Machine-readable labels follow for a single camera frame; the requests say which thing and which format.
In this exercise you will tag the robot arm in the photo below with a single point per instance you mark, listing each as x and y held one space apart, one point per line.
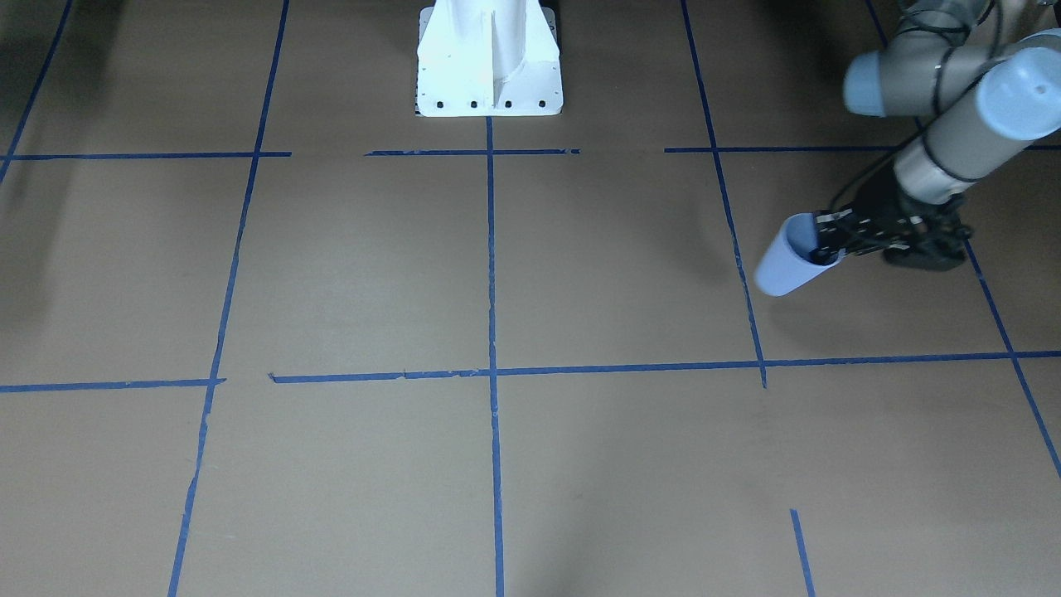
983 105

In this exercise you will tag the blue ribbed cup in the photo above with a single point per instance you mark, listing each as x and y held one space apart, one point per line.
794 258

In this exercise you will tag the white camera mast base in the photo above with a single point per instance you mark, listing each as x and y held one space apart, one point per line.
489 59

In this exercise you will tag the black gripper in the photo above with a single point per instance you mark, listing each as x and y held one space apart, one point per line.
877 209

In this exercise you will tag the black camera mount wrist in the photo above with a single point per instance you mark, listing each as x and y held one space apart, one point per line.
932 240

